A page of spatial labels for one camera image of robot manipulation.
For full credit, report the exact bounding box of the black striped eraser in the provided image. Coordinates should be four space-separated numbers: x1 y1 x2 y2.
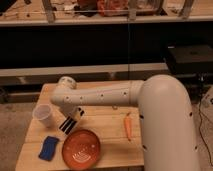
59 107 84 135

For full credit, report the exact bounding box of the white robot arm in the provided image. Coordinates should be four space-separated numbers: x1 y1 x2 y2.
50 75 201 171

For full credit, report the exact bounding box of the clear plastic cup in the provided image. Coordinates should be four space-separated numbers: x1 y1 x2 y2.
32 104 54 127

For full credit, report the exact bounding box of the orange patterned plate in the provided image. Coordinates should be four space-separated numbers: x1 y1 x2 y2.
62 129 101 171

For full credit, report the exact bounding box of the wooden folding table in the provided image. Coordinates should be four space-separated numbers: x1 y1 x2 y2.
15 79 146 171

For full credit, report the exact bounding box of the blue cloth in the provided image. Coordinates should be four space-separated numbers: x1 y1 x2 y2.
38 136 59 161

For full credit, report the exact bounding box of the orange toy carrot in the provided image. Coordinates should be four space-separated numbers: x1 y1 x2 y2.
124 113 132 141

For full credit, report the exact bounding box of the black box on shelf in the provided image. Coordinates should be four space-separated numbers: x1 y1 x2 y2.
165 45 213 74

